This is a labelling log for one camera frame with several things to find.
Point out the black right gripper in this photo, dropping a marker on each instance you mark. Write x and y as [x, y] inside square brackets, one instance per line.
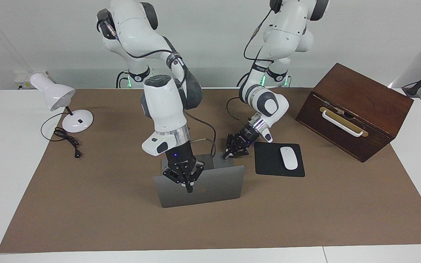
[181, 157]

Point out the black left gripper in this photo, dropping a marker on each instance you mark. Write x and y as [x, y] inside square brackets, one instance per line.
[246, 138]

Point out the grey laptop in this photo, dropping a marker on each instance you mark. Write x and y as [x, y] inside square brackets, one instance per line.
[217, 186]

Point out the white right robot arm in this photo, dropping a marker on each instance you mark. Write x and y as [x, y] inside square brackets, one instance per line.
[163, 106]

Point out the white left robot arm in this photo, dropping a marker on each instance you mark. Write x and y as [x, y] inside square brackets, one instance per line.
[283, 33]

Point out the black mouse pad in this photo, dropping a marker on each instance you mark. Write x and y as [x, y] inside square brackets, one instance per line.
[267, 162]

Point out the white computer mouse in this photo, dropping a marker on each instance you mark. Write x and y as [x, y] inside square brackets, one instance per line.
[289, 157]

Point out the brown table mat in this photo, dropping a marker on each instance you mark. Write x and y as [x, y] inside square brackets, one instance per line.
[122, 226]

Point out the dark wooden box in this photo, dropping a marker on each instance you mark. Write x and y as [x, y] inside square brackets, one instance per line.
[364, 98]

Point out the white desk lamp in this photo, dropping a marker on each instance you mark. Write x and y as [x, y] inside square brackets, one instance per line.
[55, 93]

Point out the white wall outlet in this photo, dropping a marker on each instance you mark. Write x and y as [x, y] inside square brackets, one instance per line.
[22, 78]

